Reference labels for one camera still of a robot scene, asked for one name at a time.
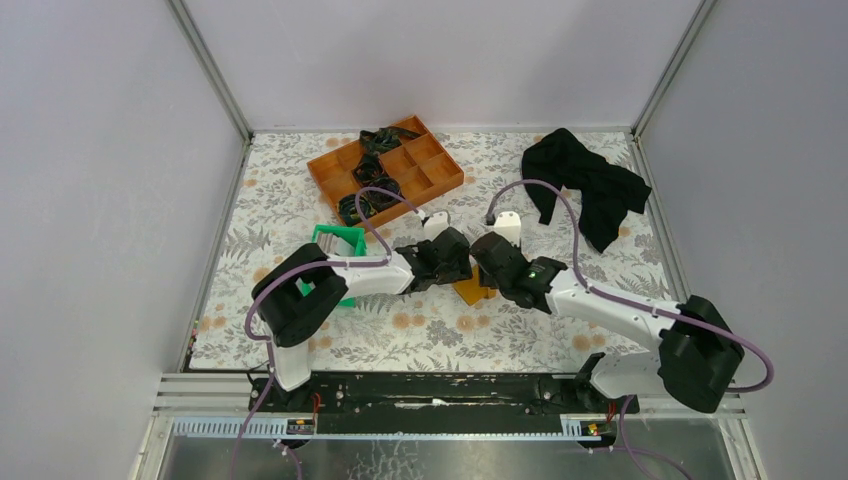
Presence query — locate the rolled dark belt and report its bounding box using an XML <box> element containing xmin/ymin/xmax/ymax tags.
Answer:
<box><xmin>337</xmin><ymin>193</ymin><xmax>378</xmax><ymax>226</ymax></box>
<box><xmin>366</xmin><ymin>175</ymin><xmax>403</xmax><ymax>211</ymax></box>
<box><xmin>351</xmin><ymin>153</ymin><xmax>385</xmax><ymax>187</ymax></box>

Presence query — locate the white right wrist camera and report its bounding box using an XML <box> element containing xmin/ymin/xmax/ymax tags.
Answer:
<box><xmin>492</xmin><ymin>211</ymin><xmax>522</xmax><ymax>248</ymax></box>

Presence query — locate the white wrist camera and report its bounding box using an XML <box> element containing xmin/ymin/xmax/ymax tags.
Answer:
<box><xmin>422</xmin><ymin>211</ymin><xmax>450</xmax><ymax>241</ymax></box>
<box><xmin>492</xmin><ymin>211</ymin><xmax>522</xmax><ymax>248</ymax></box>

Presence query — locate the green plastic bin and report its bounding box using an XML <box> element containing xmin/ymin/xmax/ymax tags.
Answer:
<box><xmin>296</xmin><ymin>225</ymin><xmax>369</xmax><ymax>310</ymax></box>

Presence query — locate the orange leather card holder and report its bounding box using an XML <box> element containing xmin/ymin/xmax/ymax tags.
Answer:
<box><xmin>452</xmin><ymin>265</ymin><xmax>498</xmax><ymax>306</ymax></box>

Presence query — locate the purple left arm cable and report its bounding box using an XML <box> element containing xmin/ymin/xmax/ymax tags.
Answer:
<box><xmin>228</xmin><ymin>186</ymin><xmax>425</xmax><ymax>480</ymax></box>

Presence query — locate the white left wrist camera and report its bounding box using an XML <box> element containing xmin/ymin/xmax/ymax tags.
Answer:
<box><xmin>422</xmin><ymin>211</ymin><xmax>450</xmax><ymax>241</ymax></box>

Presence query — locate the wooden compartment tray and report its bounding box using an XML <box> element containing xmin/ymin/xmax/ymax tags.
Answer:
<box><xmin>307</xmin><ymin>115</ymin><xmax>465</xmax><ymax>227</ymax></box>

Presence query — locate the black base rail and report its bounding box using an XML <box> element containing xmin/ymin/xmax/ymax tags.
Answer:
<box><xmin>248</xmin><ymin>372</ymin><xmax>640</xmax><ymax>435</ymax></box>

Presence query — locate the black cloth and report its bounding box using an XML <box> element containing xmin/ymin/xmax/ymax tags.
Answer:
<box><xmin>521</xmin><ymin>128</ymin><xmax>652</xmax><ymax>253</ymax></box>

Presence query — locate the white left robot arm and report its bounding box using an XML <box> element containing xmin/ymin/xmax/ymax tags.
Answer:
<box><xmin>245</xmin><ymin>227</ymin><xmax>472</xmax><ymax>411</ymax></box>

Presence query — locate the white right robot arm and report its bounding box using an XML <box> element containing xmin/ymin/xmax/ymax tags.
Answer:
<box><xmin>470</xmin><ymin>232</ymin><xmax>744</xmax><ymax>413</ymax></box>

